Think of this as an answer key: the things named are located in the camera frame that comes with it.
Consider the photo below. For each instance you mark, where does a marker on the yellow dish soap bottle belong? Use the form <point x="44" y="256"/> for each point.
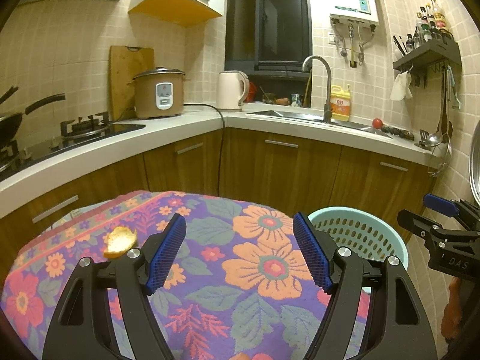
<point x="340" y="107"/>

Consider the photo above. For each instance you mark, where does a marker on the steel kitchen sink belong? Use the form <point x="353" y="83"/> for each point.
<point x="285" y="114"/>

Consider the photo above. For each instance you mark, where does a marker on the cream electric kettle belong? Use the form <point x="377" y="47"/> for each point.
<point x="229" y="90"/>

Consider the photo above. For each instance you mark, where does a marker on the black wok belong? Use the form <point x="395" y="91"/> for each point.
<point x="7" y="127"/>

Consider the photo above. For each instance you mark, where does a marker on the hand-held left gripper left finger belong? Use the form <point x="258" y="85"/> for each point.
<point x="168" y="255"/>

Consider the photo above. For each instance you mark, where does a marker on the bread piece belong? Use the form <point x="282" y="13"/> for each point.
<point x="118" y="242"/>

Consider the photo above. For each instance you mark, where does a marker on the dark chopsticks bundle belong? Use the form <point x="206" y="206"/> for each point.
<point x="399" y="45"/>

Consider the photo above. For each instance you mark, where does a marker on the floral printed cloth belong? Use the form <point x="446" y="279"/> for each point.
<point x="232" y="270"/>

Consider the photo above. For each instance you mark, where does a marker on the hanging blue kitchen utensil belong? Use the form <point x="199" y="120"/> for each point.
<point x="454" y="90"/>

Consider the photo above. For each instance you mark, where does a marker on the beige rice cooker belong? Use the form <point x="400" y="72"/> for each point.
<point x="157" y="93"/>

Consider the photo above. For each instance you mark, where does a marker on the light blue plastic basket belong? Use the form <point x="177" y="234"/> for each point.
<point x="356" y="228"/>

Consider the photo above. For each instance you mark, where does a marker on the wooden cutting board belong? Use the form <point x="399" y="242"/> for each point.
<point x="127" y="67"/>

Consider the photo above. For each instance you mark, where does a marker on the round metal steamer tray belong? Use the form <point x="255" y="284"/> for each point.
<point x="476" y="165"/>

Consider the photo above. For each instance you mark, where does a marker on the white wall outlet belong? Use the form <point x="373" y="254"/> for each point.
<point x="332" y="39"/>

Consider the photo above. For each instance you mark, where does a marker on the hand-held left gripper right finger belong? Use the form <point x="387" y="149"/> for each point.
<point x="313" y="255"/>

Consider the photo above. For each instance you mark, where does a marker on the person's right hand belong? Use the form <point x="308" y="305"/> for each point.
<point x="452" y="307"/>

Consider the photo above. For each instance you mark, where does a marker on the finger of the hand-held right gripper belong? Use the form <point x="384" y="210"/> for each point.
<point x="440" y="204"/>
<point x="416" y="223"/>

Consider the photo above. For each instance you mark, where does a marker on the wooden base cabinet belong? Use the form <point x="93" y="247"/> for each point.
<point x="262" y="172"/>

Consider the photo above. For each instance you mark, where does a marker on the black gas stove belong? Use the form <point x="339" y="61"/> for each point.
<point x="82" y="127"/>

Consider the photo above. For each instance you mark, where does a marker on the dark kitchen window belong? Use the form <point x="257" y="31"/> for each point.
<point x="270" y="18"/>

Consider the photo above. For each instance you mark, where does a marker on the steel kitchen faucet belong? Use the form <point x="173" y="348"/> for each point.
<point x="328" y="93"/>

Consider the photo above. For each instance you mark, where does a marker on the red container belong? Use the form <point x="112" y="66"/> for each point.
<point x="253" y="92"/>

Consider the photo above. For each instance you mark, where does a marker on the black wall shelf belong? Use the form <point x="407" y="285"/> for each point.
<point x="427" y="54"/>

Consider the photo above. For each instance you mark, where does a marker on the red tomato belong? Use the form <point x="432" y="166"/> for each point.
<point x="377" y="123"/>

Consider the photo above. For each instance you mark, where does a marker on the carrot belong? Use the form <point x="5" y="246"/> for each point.
<point x="282" y="101"/>

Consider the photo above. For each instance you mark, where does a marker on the black slotted spatula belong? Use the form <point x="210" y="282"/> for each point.
<point x="423" y="138"/>

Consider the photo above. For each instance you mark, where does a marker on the hanging metal ladle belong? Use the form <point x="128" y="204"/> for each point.
<point x="435" y="139"/>

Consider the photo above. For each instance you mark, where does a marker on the row of condiment bottles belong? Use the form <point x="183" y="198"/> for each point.
<point x="431" y="22"/>

